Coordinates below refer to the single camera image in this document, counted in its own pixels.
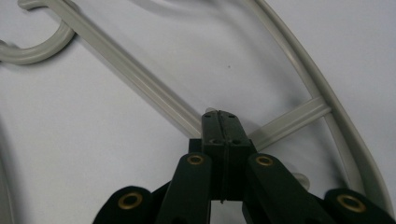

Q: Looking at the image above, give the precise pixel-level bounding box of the white table mat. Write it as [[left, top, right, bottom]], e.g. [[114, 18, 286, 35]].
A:
[[0, 0, 396, 224]]

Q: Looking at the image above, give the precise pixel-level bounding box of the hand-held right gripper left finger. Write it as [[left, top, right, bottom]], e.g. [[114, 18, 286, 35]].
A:
[[188, 110, 226, 201]]

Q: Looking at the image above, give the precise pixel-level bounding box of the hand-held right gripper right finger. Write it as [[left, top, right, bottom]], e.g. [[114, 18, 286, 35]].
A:
[[219, 110, 259, 201]]

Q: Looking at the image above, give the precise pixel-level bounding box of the grey plastic clothes hanger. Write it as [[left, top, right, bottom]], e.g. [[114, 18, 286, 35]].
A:
[[0, 22, 77, 66], [17, 0, 395, 218]]

